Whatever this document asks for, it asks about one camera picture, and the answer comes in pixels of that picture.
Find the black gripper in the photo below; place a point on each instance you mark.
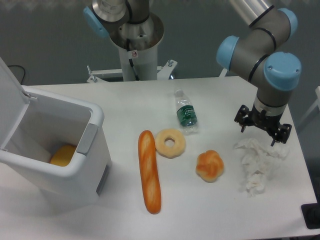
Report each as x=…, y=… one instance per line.
x=280, y=133

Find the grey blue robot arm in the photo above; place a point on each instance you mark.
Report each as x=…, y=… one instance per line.
x=255, y=59

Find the round knotted bread roll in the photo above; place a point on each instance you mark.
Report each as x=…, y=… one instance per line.
x=209, y=166

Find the long baguette bread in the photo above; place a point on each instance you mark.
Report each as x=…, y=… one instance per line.
x=149, y=176

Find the crumpled white tissue paper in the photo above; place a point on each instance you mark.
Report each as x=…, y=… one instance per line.
x=260, y=162

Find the clear plastic water bottle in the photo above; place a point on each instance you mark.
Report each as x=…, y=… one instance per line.
x=185, y=112

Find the black device at table edge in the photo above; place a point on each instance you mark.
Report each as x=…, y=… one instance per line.
x=311, y=215

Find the yellow object inside bin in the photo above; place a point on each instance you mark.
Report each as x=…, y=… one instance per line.
x=63, y=155

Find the white trash bin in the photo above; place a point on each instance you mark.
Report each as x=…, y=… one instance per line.
x=55, y=142

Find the white trash bin lid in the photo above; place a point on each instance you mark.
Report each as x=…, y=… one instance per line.
x=14, y=102

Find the white frame at right edge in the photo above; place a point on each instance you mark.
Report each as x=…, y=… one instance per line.
x=310, y=113

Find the ring shaped donut bread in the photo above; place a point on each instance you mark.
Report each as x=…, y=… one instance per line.
x=170, y=143

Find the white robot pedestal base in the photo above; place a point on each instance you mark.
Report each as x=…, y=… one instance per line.
x=137, y=46

